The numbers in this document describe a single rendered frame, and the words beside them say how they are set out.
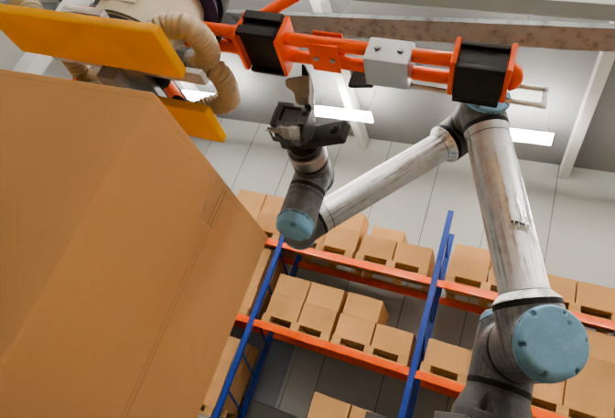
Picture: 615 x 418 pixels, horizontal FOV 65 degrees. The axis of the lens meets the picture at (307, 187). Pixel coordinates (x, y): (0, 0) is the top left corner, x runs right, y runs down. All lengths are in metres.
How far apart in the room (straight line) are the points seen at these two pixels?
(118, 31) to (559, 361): 1.00
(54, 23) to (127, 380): 0.54
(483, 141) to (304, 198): 0.47
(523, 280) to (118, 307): 0.87
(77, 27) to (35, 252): 0.43
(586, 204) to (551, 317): 9.09
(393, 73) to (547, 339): 0.64
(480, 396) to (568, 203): 8.98
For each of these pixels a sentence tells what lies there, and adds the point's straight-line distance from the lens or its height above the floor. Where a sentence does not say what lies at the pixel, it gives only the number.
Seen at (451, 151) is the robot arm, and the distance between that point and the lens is 1.43.
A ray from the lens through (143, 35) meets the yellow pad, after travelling 0.75.
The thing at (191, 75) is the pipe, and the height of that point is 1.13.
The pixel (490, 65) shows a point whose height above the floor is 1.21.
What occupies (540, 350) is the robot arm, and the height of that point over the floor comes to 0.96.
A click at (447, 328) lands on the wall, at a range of 9.16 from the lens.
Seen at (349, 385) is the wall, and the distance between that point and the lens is 9.18.
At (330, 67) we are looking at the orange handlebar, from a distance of 0.82.
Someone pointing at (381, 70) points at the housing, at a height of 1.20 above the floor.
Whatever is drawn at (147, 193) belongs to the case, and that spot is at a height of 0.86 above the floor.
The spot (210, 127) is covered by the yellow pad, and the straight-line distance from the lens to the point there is 0.91.
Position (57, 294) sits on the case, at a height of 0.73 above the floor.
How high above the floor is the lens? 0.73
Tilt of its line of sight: 22 degrees up
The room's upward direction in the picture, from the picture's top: 20 degrees clockwise
